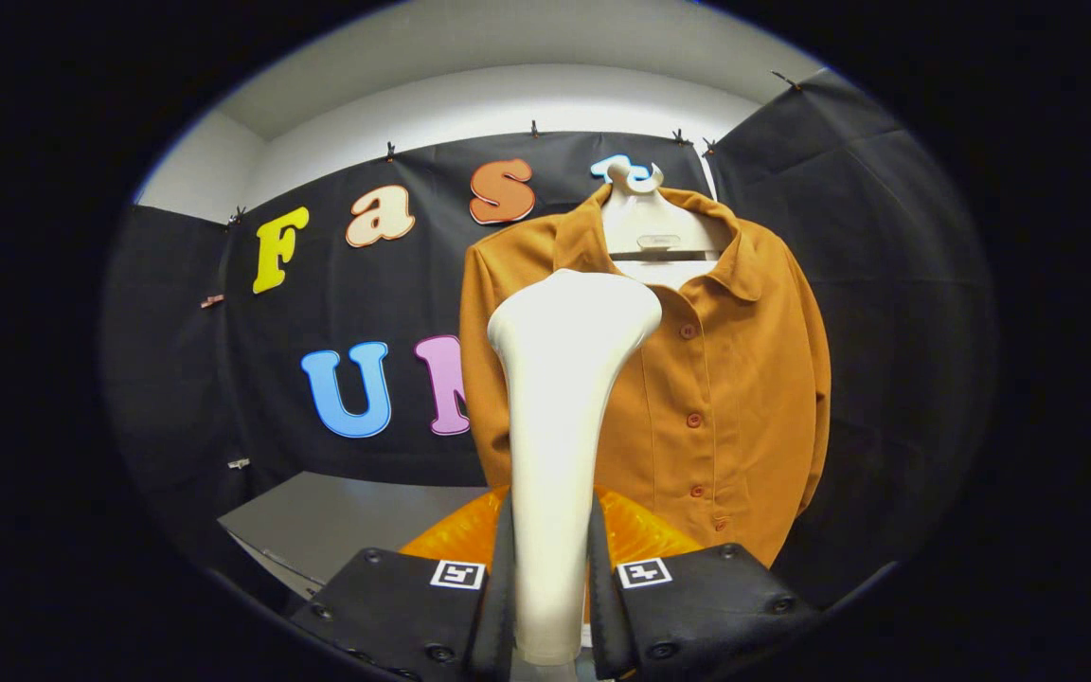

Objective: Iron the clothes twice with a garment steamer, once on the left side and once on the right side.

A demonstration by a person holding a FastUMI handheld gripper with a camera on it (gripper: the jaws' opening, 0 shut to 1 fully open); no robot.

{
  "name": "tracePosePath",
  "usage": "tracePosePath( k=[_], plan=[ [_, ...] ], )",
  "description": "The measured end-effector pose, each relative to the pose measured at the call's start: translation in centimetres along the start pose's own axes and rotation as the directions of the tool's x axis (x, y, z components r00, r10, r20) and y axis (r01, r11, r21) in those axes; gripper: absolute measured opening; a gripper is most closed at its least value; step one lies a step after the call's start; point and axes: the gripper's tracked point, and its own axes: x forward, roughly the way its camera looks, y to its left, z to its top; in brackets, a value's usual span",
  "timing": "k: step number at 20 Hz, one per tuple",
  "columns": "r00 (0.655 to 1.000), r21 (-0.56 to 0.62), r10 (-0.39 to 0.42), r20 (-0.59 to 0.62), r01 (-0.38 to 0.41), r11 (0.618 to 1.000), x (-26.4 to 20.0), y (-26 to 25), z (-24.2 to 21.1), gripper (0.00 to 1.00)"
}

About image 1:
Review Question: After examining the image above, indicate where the orange button shirt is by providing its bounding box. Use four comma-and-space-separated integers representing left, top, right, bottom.
458, 184, 832, 569

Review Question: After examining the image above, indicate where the white garment steamer head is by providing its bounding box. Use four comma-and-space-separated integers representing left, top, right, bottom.
487, 268, 665, 667

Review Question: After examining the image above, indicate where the grey cabinet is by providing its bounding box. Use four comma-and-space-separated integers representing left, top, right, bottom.
217, 471, 509, 607

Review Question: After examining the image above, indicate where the white clothes hanger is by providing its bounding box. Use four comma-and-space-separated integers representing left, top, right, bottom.
599, 158, 732, 287

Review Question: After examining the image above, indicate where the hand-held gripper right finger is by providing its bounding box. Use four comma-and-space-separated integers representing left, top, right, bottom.
586, 485, 823, 682

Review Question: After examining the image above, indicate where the black backdrop cloth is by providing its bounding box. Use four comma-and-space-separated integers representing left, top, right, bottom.
100, 68, 997, 617

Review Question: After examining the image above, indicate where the row of black clips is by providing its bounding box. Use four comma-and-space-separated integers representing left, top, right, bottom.
228, 71, 802, 226

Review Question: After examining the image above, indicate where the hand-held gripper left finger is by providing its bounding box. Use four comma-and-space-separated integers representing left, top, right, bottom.
288, 485, 520, 682

